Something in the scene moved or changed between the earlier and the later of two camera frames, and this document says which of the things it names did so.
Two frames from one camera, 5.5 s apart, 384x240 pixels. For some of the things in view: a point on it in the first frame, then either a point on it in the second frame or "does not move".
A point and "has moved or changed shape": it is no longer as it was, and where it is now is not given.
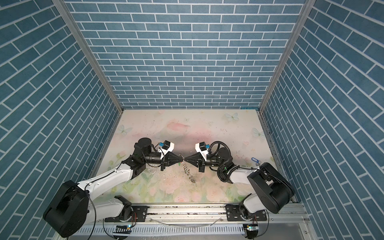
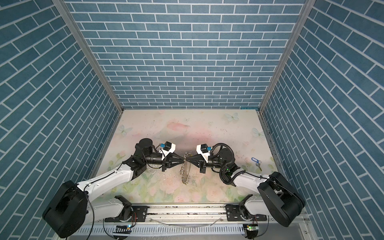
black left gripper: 166,162 does not move
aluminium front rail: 211,215 does not move
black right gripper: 200,161 does not move
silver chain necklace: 186,170 has moved or changed shape
